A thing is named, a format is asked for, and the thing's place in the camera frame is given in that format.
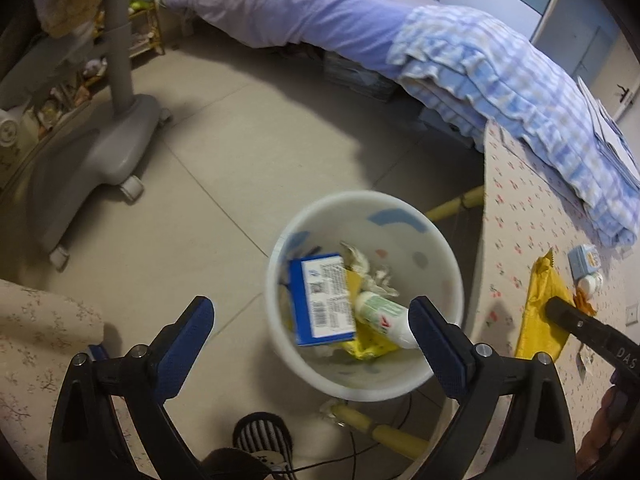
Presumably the lavender bed sheet mattress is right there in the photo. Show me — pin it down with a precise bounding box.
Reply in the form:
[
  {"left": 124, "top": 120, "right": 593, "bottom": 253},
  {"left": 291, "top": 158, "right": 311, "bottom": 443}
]
[{"left": 163, "top": 0, "right": 433, "bottom": 79}]

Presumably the yellow sponge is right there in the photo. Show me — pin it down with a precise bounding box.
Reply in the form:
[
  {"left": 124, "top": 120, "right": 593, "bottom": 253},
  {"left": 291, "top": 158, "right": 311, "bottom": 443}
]
[{"left": 338, "top": 270, "right": 399, "bottom": 361}]

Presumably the person's right hand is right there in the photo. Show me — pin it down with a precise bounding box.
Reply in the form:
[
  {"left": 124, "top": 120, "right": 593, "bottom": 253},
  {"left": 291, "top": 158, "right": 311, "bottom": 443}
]
[{"left": 576, "top": 386, "right": 628, "bottom": 474}]

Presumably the blue white snack box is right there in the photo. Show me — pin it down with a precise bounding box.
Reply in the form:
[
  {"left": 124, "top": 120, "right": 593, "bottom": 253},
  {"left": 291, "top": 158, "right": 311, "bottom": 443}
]
[{"left": 288, "top": 254, "right": 356, "bottom": 347}]

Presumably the wooden toy shelf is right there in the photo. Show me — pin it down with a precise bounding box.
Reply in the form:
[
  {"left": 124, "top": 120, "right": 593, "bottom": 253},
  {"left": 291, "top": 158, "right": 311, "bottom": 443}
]
[{"left": 89, "top": 0, "right": 166, "bottom": 61}]

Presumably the yellow snack wrapper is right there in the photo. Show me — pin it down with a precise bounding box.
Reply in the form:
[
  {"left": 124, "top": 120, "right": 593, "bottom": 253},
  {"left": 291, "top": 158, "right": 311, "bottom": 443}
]
[{"left": 514, "top": 249, "right": 574, "bottom": 362}]

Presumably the white round trash bin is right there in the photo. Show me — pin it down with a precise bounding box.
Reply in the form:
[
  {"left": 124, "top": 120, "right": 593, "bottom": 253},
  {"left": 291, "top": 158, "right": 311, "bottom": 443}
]
[{"left": 265, "top": 191, "right": 464, "bottom": 402}]

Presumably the grey chair base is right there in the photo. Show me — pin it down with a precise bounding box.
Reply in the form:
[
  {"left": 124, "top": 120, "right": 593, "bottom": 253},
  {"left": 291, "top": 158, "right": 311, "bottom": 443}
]
[{"left": 26, "top": 0, "right": 171, "bottom": 271}]

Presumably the blue plaid folded quilt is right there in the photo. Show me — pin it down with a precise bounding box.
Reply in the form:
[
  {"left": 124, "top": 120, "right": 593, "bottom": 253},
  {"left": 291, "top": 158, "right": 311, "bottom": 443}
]
[{"left": 386, "top": 6, "right": 639, "bottom": 247}]

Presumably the yellow table leg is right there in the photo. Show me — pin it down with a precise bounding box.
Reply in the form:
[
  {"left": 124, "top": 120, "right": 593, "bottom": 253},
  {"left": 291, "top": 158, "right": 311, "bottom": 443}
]
[{"left": 326, "top": 402, "right": 428, "bottom": 460}]

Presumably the light blue carton box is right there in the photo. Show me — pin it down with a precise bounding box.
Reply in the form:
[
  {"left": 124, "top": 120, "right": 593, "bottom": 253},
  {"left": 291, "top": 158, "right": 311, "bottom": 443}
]
[{"left": 567, "top": 244, "right": 601, "bottom": 282}]

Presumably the floral cushion seat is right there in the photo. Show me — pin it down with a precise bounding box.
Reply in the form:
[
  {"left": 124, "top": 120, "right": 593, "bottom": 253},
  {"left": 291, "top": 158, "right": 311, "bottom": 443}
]
[{"left": 0, "top": 277, "right": 151, "bottom": 480}]

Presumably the folded white blue sheet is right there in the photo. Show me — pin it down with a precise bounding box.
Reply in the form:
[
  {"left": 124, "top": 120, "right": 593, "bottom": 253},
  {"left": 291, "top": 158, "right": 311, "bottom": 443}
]
[{"left": 577, "top": 77, "right": 640, "bottom": 191}]

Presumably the white door with handle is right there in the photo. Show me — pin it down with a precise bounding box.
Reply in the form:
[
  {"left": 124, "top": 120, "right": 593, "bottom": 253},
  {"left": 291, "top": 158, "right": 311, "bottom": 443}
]
[{"left": 533, "top": 0, "right": 639, "bottom": 120}]

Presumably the white drink bottle green label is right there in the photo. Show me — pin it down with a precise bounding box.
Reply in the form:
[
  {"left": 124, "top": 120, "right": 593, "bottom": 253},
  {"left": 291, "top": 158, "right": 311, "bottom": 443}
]
[{"left": 355, "top": 292, "right": 419, "bottom": 350}]

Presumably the striped slipper foot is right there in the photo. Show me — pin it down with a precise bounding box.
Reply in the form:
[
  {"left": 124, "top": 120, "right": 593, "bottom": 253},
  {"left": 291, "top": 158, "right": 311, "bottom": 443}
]
[{"left": 232, "top": 412, "right": 296, "bottom": 479}]

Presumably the cherry pattern table cloth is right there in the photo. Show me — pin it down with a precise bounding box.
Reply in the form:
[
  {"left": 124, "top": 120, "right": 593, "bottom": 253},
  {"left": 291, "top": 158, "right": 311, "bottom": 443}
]
[{"left": 464, "top": 122, "right": 628, "bottom": 448}]

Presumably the white tissue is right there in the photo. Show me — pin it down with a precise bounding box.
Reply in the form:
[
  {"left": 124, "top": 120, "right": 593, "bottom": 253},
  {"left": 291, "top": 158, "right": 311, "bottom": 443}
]
[{"left": 341, "top": 242, "right": 399, "bottom": 298}]

